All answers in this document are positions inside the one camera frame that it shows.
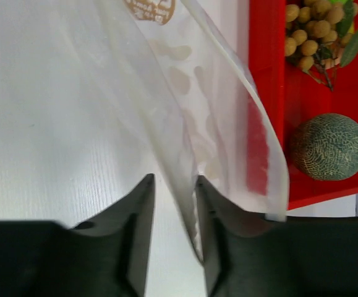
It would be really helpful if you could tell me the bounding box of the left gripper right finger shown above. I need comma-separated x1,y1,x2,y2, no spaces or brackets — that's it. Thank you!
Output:
195,176,358,296

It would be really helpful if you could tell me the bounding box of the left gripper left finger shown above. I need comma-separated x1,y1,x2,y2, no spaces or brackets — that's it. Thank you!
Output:
0,174,155,296

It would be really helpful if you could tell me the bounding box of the red plastic tray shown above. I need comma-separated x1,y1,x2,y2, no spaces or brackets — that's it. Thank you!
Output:
246,0,358,211

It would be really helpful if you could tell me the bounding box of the green netted melon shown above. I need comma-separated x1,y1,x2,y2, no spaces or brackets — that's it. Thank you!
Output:
289,113,358,181

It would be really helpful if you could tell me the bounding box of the brown longan bunch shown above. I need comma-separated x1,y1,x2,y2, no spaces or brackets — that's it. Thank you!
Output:
284,0,358,91

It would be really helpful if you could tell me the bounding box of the clear zip top bag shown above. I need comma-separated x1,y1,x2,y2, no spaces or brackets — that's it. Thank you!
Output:
58,1,289,262

